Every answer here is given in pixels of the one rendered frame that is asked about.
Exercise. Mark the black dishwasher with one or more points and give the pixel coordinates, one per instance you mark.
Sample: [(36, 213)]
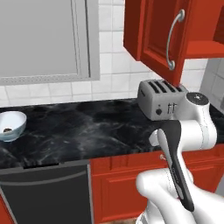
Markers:
[(46, 195)]

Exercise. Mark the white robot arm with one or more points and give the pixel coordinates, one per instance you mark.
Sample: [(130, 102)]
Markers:
[(198, 134)]

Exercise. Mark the red base cabinet door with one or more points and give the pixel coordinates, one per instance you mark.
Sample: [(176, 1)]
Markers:
[(119, 198)]

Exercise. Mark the red wall cabinet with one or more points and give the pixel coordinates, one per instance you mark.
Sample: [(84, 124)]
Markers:
[(205, 35)]

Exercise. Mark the silver drawer knob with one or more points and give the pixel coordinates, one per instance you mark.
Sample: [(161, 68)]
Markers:
[(162, 157)]

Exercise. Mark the red base cabinet drawer front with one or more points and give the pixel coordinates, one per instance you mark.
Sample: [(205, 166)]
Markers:
[(128, 166)]

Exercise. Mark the white bowl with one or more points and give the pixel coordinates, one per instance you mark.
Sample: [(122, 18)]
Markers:
[(11, 124)]

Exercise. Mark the silver toaster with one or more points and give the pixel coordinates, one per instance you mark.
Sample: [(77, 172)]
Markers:
[(156, 100)]

